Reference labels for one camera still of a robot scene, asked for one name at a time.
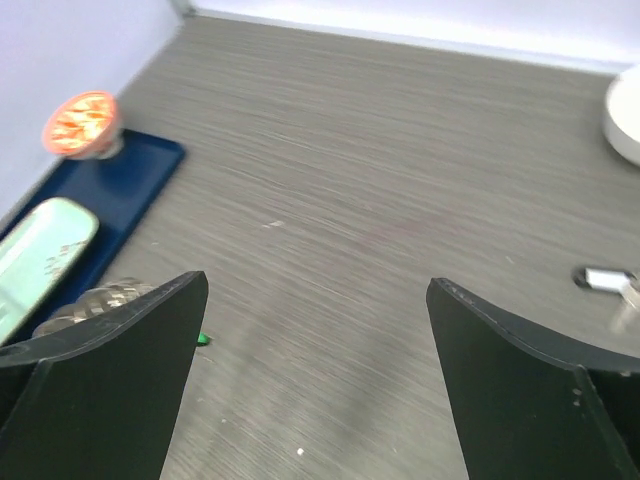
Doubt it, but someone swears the key with green tag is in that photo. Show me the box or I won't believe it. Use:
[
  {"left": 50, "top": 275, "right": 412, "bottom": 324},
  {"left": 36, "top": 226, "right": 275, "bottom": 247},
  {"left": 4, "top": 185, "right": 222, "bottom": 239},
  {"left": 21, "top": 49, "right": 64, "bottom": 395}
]
[{"left": 197, "top": 333, "right": 211, "bottom": 347}]

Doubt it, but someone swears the key with black tag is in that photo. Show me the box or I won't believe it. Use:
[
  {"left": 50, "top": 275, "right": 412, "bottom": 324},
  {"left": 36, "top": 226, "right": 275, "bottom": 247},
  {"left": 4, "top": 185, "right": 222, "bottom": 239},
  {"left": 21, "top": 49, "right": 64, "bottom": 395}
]
[{"left": 572, "top": 266, "right": 639, "bottom": 309}]

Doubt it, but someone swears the white bowl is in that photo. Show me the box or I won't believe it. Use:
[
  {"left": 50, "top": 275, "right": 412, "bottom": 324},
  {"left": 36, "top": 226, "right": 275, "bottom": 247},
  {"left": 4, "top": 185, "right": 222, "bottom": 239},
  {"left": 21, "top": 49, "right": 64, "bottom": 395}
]
[{"left": 602, "top": 65, "right": 640, "bottom": 166}]

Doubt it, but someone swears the pale green rectangular plate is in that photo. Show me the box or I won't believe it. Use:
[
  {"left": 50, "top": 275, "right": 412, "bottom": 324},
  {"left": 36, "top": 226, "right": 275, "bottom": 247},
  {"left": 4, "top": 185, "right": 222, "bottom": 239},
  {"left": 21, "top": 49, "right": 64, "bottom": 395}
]
[{"left": 1, "top": 197, "right": 100, "bottom": 344}]

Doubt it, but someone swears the orange patterned bowl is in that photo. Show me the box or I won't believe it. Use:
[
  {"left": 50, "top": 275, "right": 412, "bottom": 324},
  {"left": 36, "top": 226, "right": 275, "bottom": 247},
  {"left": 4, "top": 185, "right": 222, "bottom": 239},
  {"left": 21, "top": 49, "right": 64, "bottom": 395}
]
[{"left": 42, "top": 90, "right": 124, "bottom": 161}]

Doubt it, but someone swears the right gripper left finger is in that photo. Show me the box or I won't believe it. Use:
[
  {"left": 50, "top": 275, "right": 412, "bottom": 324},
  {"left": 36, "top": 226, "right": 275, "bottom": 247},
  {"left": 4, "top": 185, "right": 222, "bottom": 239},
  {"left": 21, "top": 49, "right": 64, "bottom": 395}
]
[{"left": 1, "top": 271, "right": 208, "bottom": 480}]

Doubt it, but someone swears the dark blue tray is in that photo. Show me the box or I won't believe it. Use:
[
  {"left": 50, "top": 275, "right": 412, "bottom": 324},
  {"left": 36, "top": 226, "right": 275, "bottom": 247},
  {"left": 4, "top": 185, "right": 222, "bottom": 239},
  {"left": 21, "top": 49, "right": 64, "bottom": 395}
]
[{"left": 1, "top": 129, "right": 186, "bottom": 344}]

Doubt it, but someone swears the large keyring with small rings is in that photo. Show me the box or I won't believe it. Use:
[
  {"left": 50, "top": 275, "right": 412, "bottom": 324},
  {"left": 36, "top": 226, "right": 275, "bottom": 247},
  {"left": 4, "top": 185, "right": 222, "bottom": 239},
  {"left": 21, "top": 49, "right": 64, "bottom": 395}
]
[{"left": 32, "top": 277, "right": 155, "bottom": 338}]

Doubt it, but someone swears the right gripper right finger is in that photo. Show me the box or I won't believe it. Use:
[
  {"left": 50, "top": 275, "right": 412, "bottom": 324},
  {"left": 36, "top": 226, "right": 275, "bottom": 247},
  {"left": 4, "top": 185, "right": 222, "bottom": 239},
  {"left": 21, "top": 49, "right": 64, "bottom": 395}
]
[{"left": 426, "top": 278, "right": 639, "bottom": 480}]

